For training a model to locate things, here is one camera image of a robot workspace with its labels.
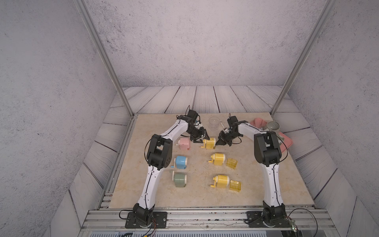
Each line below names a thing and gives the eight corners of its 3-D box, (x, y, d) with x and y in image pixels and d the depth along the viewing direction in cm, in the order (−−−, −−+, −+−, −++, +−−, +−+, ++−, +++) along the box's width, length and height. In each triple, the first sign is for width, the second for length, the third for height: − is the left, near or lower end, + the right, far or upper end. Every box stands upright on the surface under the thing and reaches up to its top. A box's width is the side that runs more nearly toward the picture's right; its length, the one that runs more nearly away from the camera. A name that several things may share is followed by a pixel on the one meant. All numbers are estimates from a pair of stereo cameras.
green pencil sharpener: (173, 187, 86) (171, 181, 79) (174, 177, 90) (172, 171, 83) (186, 187, 86) (185, 181, 79) (186, 177, 90) (186, 171, 83)
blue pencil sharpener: (173, 169, 93) (171, 162, 87) (173, 162, 96) (172, 155, 90) (186, 169, 93) (186, 162, 87) (187, 162, 96) (186, 155, 90)
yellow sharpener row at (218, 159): (208, 165, 94) (209, 159, 88) (208, 159, 96) (209, 153, 90) (223, 165, 94) (225, 158, 88) (222, 159, 96) (224, 153, 90)
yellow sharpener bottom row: (210, 188, 85) (211, 183, 79) (210, 180, 88) (211, 175, 82) (227, 188, 85) (230, 183, 79) (226, 180, 88) (228, 175, 82)
